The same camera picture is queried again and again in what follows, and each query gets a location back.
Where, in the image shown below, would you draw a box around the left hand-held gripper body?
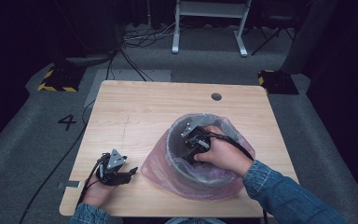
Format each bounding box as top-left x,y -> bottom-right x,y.
95,148 -> 129,187

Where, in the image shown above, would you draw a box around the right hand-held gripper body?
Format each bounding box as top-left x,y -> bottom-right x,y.
180,115 -> 212,164

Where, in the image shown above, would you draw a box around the green plastic bin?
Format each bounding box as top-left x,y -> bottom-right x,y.
166,113 -> 246,185

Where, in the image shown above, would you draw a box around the pink plastic bag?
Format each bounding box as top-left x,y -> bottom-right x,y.
140,112 -> 257,202

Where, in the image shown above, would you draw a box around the person's left hand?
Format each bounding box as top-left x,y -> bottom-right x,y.
81,178 -> 119,208

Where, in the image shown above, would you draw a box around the person's right hand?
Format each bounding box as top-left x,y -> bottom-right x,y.
193,124 -> 255,178

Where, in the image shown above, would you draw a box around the grey tape strip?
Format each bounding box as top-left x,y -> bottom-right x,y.
57,180 -> 82,190

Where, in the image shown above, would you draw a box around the person's legs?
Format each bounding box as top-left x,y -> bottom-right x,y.
164,217 -> 227,224

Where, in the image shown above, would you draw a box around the white metal stand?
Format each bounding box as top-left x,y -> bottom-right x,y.
171,0 -> 253,58

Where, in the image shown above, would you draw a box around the black tripod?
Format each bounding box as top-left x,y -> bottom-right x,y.
250,17 -> 296,57

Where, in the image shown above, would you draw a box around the grey curtain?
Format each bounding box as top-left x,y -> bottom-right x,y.
280,0 -> 339,76

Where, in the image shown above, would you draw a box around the left hand-held gripper cable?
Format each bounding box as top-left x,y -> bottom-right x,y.
76,153 -> 107,208

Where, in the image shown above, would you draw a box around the hand-held gripper cable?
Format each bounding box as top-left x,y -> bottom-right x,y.
206,132 -> 255,162
76,153 -> 107,208

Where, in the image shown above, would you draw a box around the right hand-held gripper cable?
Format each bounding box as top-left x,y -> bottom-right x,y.
206,132 -> 255,162

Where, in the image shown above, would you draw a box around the long black floor cable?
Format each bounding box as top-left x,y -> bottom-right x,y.
18,99 -> 97,224

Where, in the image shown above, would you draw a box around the black yellow striped base plate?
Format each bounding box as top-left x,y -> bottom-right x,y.
257,69 -> 300,96
36,63 -> 87,93

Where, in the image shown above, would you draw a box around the bundle of floor cables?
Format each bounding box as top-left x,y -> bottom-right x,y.
120,21 -> 181,49

